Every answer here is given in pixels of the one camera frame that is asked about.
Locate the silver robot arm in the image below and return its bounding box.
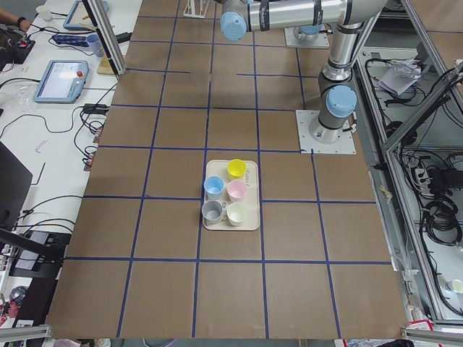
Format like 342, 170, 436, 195
220, 0, 386, 145
293, 25, 332, 41

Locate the person forearm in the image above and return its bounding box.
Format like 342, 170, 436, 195
0, 9, 32, 33

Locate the yellow plastic cup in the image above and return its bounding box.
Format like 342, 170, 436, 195
226, 158, 247, 181

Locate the pink plastic cup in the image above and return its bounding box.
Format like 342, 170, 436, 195
226, 179, 247, 202

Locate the blue cup on tray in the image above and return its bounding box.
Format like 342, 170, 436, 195
203, 176, 224, 200

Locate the cream plastic cup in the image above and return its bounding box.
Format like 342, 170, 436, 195
226, 202, 247, 226

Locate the grey plastic cup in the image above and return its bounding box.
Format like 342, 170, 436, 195
201, 200, 223, 223

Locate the light blue cup on desk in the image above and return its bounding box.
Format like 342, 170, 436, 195
86, 33, 105, 58

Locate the paper cup on shelf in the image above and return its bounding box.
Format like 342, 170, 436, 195
446, 279, 463, 294

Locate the beige serving tray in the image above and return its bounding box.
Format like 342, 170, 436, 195
201, 160, 260, 231

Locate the wooden mug tree stand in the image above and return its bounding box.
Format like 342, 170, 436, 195
88, 13, 126, 77

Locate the black power adapter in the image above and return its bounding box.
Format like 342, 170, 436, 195
116, 32, 132, 43

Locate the near teach pendant tablet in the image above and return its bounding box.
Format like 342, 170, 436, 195
33, 60, 90, 103

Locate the teach pendant tablet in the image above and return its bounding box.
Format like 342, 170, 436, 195
63, 1, 93, 30
33, 60, 90, 103

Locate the crumpled white paper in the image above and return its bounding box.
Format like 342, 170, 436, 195
378, 58, 421, 96

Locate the blue plaid pencil case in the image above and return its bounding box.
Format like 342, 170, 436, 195
51, 34, 89, 48

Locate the far teach pendant tablet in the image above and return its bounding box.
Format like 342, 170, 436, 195
63, 1, 93, 30

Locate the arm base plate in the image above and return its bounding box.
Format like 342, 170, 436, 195
295, 110, 357, 155
284, 25, 330, 49

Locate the white wire cup rack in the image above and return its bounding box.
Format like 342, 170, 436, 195
183, 0, 210, 18

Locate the black coiled cable bundle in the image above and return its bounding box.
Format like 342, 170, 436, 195
419, 198, 460, 247

